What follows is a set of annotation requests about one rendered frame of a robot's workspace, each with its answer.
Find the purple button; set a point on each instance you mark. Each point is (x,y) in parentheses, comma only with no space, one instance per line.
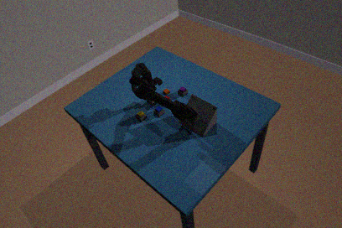
(182,91)

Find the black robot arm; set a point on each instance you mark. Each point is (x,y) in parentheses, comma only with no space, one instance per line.
(146,92)

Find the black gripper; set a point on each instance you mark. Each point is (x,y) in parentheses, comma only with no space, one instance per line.
(155,81)

